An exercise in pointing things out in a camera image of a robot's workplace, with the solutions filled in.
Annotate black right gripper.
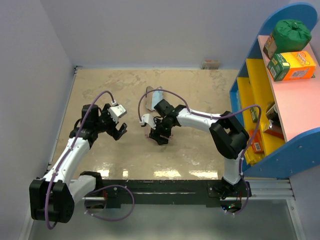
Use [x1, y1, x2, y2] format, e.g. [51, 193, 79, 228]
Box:
[149, 116, 173, 145]

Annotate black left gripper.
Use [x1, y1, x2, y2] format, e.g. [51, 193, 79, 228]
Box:
[94, 104, 127, 140]

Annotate pink transparent sunglasses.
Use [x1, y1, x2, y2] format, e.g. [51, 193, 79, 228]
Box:
[144, 126, 175, 141]

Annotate printed glasses case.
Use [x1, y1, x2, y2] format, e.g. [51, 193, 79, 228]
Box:
[145, 86, 164, 112]

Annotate light blue cleaning cloth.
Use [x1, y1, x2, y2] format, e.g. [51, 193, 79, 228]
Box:
[151, 90, 163, 109]

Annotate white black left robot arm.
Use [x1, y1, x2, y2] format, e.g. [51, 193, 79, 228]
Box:
[29, 103, 127, 223]

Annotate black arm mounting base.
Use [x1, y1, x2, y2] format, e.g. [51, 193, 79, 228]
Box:
[74, 178, 252, 210]

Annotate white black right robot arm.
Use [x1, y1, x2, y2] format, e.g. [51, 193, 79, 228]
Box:
[140, 99, 250, 197]

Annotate green box in shelf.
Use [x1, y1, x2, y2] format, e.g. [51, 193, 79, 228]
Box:
[249, 107, 258, 123]

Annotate orange box on shelf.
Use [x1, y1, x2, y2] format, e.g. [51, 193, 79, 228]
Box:
[251, 130, 264, 153]

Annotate dark foil snack packet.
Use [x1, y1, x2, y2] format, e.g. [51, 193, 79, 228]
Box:
[263, 102, 285, 140]

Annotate blue pink yellow shelf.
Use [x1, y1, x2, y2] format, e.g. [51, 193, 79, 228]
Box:
[229, 2, 320, 179]

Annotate small brown printed box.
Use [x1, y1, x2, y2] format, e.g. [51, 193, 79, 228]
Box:
[263, 34, 277, 59]

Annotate orange green snack box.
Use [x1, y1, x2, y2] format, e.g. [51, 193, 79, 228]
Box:
[266, 51, 316, 82]

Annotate green wrapped package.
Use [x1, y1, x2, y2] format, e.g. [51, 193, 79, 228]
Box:
[271, 19, 312, 54]

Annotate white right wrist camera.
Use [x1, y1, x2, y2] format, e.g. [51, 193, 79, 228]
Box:
[139, 113, 156, 130]

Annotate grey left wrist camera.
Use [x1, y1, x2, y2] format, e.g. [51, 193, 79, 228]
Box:
[107, 101, 127, 123]

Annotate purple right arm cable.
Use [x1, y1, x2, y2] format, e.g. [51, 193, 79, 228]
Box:
[137, 90, 263, 216]

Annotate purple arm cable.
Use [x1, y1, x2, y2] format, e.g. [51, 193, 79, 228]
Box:
[45, 90, 136, 230]
[137, 90, 263, 216]

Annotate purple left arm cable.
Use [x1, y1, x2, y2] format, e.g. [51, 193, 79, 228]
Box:
[45, 90, 136, 230]

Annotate aluminium table edge rail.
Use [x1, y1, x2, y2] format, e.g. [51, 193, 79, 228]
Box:
[44, 65, 82, 175]

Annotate aluminium front frame rail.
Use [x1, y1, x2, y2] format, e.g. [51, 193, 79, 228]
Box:
[21, 179, 306, 240]

